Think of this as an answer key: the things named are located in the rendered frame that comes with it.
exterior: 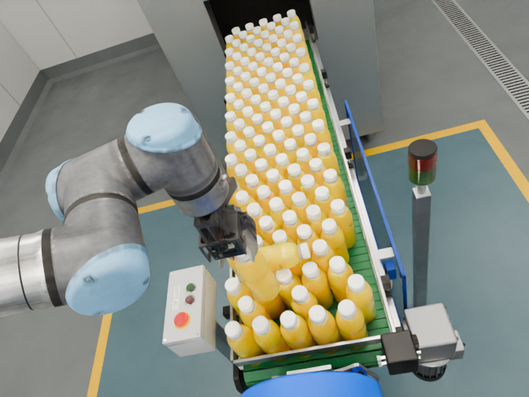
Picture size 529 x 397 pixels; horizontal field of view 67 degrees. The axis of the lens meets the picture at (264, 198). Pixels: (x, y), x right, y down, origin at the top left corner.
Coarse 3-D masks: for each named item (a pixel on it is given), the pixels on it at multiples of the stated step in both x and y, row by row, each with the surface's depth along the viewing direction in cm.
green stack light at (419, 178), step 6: (408, 168) 97; (408, 174) 99; (414, 174) 95; (420, 174) 94; (426, 174) 94; (432, 174) 95; (414, 180) 97; (420, 180) 96; (426, 180) 96; (432, 180) 97
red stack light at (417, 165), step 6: (408, 156) 94; (408, 162) 96; (414, 162) 92; (420, 162) 91; (426, 162) 91; (432, 162) 92; (414, 168) 94; (420, 168) 93; (426, 168) 92; (432, 168) 93
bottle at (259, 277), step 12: (240, 264) 83; (252, 264) 82; (264, 264) 85; (240, 276) 86; (252, 276) 84; (264, 276) 86; (252, 288) 88; (264, 288) 88; (276, 288) 92; (264, 300) 92
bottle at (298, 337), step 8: (304, 320) 98; (280, 328) 97; (288, 328) 94; (296, 328) 94; (304, 328) 96; (288, 336) 95; (296, 336) 95; (304, 336) 96; (312, 336) 102; (288, 344) 100; (296, 344) 98; (304, 344) 99; (312, 344) 102
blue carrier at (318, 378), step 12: (312, 372) 71; (324, 372) 71; (336, 372) 71; (348, 372) 72; (264, 384) 72; (276, 384) 71; (288, 384) 70; (300, 384) 69; (312, 384) 69; (324, 384) 69; (336, 384) 70; (348, 384) 70; (360, 384) 71; (372, 384) 74; (240, 396) 78; (252, 396) 73; (264, 396) 71; (276, 396) 70; (288, 396) 69; (300, 396) 68; (312, 396) 68; (324, 396) 68; (336, 396) 68; (348, 396) 69; (360, 396) 70; (372, 396) 72
